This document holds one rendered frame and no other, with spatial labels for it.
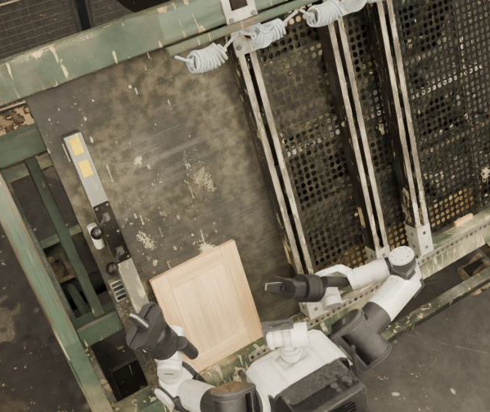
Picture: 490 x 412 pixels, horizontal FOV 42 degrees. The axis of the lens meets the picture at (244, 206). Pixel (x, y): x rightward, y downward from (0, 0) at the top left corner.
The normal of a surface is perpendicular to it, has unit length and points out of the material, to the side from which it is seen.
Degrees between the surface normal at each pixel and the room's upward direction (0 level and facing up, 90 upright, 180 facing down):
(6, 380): 0
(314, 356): 23
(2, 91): 58
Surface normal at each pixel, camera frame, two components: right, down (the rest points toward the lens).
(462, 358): 0.02, -0.58
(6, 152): 0.44, 0.28
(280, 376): -0.18, -0.81
